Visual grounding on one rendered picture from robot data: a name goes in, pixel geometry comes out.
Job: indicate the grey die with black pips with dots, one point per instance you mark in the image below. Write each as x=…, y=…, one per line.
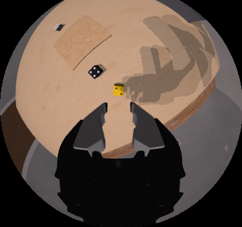
x=58, y=27

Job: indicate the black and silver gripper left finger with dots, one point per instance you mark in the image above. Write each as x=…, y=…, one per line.
x=84, y=138

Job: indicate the brown square mat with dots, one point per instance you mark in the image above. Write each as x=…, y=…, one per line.
x=79, y=40

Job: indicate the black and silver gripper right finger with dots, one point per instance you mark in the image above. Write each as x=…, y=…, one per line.
x=152, y=137

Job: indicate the yellow die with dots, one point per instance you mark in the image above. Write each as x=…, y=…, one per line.
x=118, y=90

